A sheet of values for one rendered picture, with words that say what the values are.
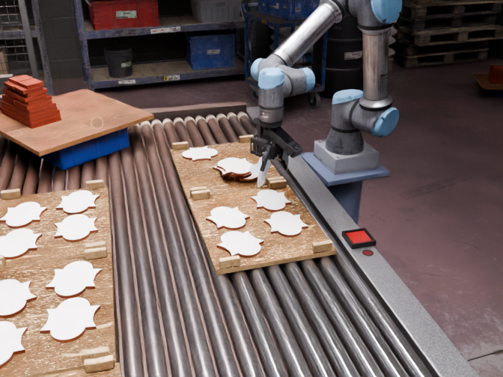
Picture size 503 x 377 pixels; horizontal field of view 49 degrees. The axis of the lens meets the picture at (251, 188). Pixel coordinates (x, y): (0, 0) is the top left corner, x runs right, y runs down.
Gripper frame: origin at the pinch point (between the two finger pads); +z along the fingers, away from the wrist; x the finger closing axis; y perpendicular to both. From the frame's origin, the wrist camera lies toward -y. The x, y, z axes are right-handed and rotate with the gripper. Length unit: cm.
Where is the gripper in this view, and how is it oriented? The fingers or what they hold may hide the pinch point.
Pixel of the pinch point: (275, 179)
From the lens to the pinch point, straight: 174.8
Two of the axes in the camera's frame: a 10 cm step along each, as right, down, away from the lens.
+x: -6.1, 3.8, -7.0
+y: -8.0, -2.9, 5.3
